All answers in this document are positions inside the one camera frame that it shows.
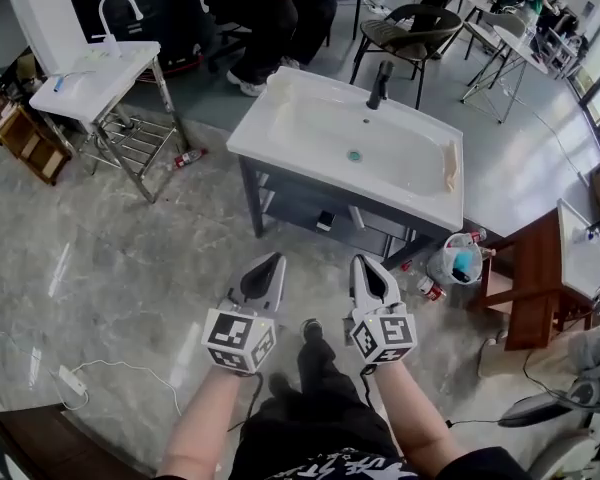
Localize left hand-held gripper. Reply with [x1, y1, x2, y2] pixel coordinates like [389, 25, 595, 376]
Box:
[201, 253, 287, 373]

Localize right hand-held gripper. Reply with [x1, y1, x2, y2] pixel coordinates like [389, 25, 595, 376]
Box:
[347, 253, 419, 365]

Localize grey two-tier table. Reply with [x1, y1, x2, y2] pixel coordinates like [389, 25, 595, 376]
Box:
[238, 155, 441, 272]

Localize person's left forearm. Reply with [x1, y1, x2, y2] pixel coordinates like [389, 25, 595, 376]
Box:
[157, 365, 246, 480]

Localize person's right forearm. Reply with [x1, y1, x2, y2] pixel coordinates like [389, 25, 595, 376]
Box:
[372, 357, 466, 474]

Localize brown wooden sink cabinet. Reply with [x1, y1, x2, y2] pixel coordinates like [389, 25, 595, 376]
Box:
[467, 207, 599, 352]

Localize white ceramic sink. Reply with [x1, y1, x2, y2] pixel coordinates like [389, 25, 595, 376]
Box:
[226, 66, 465, 233]

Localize stainless steel sink stand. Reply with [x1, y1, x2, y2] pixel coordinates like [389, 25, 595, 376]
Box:
[77, 55, 191, 204]

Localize red and white bottle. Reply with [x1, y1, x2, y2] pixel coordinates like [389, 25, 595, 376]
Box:
[416, 275, 447, 302]

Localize person's right shoe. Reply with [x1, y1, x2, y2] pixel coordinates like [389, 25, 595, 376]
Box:
[299, 317, 325, 342]

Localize translucent white waste bin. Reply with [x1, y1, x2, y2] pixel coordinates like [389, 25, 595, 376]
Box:
[426, 232, 484, 287]

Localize person's black trousers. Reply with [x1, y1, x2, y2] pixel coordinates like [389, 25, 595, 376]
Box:
[229, 332, 401, 469]

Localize person's black printed shirt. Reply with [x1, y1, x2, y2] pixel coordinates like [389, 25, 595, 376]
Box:
[152, 445, 531, 480]

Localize grey plastic appliance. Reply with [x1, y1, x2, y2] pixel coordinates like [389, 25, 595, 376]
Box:
[497, 357, 600, 429]

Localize white power strip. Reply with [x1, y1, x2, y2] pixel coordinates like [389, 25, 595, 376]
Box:
[58, 365, 89, 397]

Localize dark brown wooden furniture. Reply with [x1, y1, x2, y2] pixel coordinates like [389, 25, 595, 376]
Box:
[0, 402, 154, 480]

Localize brown rattan chair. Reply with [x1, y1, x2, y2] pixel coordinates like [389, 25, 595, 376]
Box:
[349, 3, 465, 111]

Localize wooden shelf rack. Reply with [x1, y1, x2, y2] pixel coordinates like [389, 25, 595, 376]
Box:
[0, 90, 74, 187]

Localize round white table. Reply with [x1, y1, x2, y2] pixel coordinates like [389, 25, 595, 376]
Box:
[459, 24, 551, 124]

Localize white gooseneck faucet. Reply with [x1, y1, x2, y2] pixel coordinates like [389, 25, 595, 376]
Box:
[90, 0, 145, 59]

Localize grey chair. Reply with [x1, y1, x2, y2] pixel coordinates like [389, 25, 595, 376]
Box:
[462, 7, 529, 87]

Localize large black equipment case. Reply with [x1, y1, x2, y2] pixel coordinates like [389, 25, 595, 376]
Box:
[62, 0, 219, 72]

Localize white cable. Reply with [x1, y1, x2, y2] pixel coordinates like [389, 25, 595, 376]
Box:
[44, 357, 184, 417]

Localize blue handled toothbrush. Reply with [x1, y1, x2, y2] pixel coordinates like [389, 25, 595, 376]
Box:
[53, 70, 96, 93]

